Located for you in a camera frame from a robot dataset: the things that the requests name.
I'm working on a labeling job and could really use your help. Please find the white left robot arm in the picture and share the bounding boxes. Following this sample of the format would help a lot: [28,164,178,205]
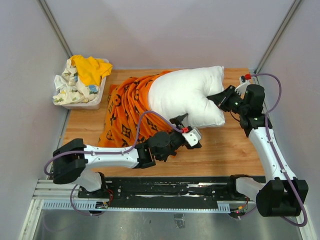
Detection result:
[51,115,202,198]

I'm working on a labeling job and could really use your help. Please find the white printed cloth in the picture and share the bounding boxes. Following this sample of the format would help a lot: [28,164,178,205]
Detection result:
[52,59,100,106]

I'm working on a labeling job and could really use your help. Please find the aluminium frame post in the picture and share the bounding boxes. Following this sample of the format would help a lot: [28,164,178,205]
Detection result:
[36,0,73,73]
[253,0,304,74]

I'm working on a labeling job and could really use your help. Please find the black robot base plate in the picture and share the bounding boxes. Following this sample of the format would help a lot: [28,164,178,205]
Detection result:
[77,176,256,205]

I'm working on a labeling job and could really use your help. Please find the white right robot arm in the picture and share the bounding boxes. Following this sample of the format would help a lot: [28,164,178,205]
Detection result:
[208,84,309,218]

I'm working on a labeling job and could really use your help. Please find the yellow cloth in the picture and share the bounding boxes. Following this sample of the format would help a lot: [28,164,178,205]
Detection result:
[70,55,113,86]

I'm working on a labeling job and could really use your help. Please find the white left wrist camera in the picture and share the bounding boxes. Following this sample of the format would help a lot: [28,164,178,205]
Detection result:
[182,126,202,148]

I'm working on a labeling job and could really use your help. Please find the grey slotted cable duct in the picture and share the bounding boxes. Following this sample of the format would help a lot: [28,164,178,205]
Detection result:
[42,196,231,214]

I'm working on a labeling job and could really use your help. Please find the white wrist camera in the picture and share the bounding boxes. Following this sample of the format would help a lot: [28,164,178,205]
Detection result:
[235,73,252,95]
[182,126,202,148]

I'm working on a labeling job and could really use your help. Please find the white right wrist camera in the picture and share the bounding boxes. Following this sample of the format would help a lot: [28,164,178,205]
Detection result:
[235,73,252,95]

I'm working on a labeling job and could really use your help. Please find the white pillow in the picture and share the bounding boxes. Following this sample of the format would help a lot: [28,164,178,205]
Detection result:
[148,66,226,128]

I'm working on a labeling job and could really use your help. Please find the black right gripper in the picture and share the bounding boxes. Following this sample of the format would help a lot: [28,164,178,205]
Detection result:
[206,85,248,115]

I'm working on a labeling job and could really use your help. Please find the orange patterned plush pillowcase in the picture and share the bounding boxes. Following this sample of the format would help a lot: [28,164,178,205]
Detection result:
[97,70,175,148]

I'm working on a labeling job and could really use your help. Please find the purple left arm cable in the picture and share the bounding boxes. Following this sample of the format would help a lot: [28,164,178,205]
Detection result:
[44,110,185,217]

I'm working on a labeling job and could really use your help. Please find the right aluminium frame post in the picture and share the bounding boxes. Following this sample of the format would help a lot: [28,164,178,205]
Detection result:
[253,0,304,74]

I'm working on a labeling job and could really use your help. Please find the left aluminium frame post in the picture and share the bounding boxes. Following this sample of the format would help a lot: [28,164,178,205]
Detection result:
[36,0,73,73]

